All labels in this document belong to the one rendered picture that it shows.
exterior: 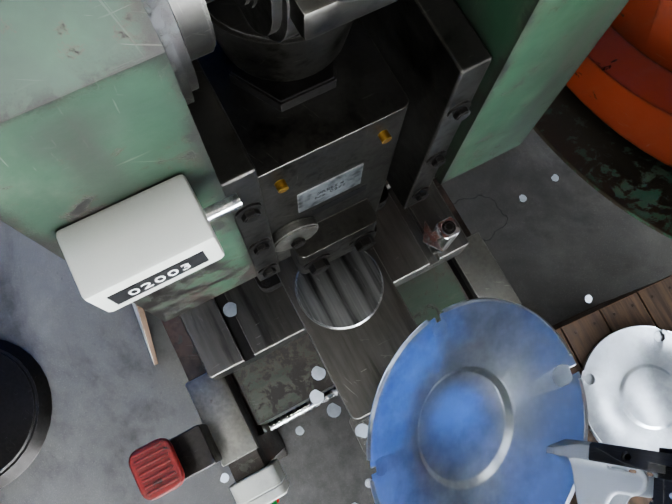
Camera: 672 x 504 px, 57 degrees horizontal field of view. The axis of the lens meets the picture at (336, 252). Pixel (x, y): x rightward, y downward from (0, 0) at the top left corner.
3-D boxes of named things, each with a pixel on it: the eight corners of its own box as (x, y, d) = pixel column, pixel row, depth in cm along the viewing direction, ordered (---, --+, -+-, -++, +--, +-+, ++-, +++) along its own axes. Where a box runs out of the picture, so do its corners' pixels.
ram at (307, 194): (395, 241, 77) (442, 138, 49) (288, 295, 75) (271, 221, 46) (331, 128, 81) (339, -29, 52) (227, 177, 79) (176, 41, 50)
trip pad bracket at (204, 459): (234, 454, 105) (216, 462, 86) (182, 482, 104) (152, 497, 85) (219, 422, 106) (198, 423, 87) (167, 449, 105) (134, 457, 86)
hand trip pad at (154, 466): (197, 477, 89) (187, 482, 81) (159, 498, 88) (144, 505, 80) (177, 432, 90) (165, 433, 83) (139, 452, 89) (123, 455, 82)
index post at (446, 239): (449, 247, 96) (463, 230, 87) (433, 256, 96) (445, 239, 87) (440, 232, 97) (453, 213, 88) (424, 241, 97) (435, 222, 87)
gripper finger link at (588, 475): (528, 502, 54) (641, 528, 48) (535, 432, 56) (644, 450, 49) (543, 502, 56) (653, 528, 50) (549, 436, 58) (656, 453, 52)
